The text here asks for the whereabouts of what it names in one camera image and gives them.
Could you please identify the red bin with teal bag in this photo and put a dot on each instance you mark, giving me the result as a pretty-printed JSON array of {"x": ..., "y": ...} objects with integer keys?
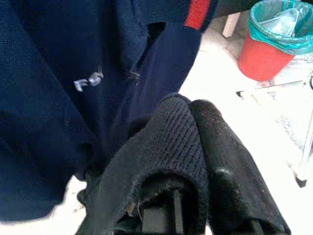
[{"x": 264, "y": 56}]

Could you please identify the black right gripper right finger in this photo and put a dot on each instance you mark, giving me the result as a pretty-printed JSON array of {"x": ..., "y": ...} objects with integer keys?
[{"x": 232, "y": 171}]

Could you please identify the navy polo shirt red trim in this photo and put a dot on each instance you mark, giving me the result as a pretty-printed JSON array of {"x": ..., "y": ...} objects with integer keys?
[{"x": 61, "y": 73}]

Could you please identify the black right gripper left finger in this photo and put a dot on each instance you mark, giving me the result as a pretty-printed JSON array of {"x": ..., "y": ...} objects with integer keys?
[{"x": 171, "y": 147}]

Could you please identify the black TV cabinet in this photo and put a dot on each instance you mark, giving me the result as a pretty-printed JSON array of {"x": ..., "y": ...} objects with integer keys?
[{"x": 231, "y": 24}]

